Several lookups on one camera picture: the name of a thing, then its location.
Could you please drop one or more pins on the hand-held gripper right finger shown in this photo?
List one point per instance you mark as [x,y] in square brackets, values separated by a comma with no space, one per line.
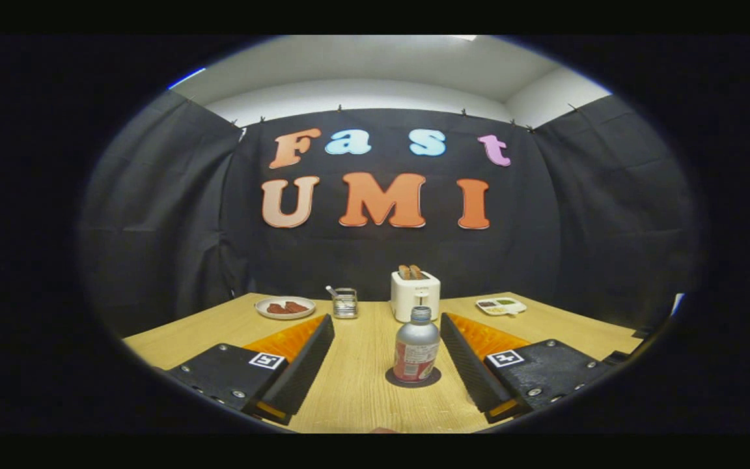
[469,368]

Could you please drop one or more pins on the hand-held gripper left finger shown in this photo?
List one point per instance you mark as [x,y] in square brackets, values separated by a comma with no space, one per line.
[303,371]

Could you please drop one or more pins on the silver juice bottle red label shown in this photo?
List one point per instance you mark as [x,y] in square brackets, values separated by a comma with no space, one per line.
[416,345]

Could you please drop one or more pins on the dark brown round coaster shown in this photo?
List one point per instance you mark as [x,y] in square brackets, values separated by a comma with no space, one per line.
[392,379]

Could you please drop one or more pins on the wooden table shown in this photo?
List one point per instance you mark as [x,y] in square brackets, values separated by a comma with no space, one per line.
[355,378]

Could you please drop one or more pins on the reddish meat slice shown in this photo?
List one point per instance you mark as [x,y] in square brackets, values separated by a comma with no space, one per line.
[276,309]
[297,307]

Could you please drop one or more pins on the white divided snack tray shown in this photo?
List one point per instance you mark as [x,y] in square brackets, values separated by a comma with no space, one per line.
[500,306]

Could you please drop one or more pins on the white round plate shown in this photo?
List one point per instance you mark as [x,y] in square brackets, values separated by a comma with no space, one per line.
[261,307]

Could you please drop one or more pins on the white toaster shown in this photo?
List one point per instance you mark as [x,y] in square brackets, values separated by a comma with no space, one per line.
[414,293]

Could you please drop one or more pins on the brown toast slice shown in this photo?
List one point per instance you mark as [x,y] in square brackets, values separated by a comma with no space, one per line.
[404,272]
[416,271]

